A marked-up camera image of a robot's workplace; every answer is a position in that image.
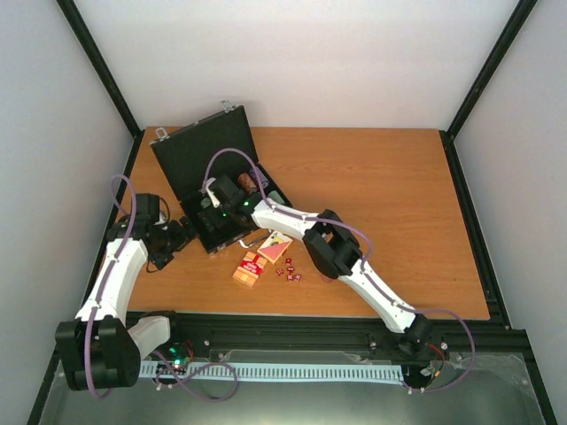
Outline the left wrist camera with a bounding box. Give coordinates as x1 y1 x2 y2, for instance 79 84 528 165
134 193 169 226

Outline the black aluminium frame rail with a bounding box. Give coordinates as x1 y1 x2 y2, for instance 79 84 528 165
57 312 531 367

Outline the orange red poker chip stack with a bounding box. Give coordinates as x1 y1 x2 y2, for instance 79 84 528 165
237 173 259 195

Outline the black poker set case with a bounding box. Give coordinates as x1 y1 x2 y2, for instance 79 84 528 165
150 101 292 254

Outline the ace of spades card box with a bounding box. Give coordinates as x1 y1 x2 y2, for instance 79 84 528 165
256 231 292 264

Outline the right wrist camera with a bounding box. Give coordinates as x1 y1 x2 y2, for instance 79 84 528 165
205 175 246 208

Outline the white slotted cable duct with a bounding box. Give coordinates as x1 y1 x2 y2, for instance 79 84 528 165
137 359 405 383

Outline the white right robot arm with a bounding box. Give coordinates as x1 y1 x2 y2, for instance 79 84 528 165
208 194 432 357

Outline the green yellow poker chip stack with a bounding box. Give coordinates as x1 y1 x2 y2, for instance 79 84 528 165
200 197 213 209

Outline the purple poker chip stack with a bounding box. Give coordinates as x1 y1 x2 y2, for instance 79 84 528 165
249 167 270 190

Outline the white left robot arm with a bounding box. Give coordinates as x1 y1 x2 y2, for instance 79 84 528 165
55 217 197 393

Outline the red texas holdem card box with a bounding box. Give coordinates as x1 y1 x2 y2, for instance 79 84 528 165
232 251 268 288

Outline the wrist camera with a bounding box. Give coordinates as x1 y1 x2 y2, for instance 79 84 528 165
205 175 246 208
134 193 169 226

